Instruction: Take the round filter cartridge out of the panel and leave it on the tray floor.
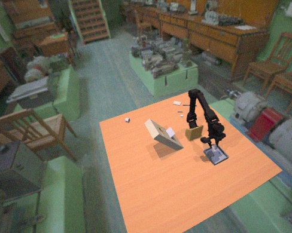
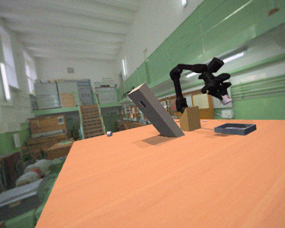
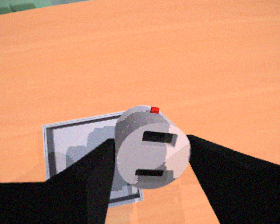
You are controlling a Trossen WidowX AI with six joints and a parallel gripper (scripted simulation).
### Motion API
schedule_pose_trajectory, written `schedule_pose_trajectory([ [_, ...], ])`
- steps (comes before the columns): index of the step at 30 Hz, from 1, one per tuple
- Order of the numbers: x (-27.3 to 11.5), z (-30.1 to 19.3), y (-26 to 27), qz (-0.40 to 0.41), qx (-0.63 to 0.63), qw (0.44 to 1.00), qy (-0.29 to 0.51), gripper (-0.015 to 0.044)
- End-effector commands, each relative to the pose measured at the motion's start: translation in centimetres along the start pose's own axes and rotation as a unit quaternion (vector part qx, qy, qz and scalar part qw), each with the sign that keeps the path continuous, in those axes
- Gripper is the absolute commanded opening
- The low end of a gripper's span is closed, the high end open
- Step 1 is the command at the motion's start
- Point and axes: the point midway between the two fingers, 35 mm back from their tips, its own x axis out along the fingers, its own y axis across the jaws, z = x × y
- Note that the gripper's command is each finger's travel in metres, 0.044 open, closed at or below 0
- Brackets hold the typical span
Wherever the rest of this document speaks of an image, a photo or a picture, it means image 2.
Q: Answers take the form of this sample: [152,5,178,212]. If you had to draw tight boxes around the grey round cartridge with two slots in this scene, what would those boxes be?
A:
[219,94,232,105]

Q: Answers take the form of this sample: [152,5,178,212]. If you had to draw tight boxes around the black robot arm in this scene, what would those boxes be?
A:
[170,57,230,114]

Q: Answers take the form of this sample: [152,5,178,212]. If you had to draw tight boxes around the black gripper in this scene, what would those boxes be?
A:
[201,75,232,100]

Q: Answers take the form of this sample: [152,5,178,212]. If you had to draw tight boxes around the beige service panel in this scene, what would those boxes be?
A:
[127,83,185,137]

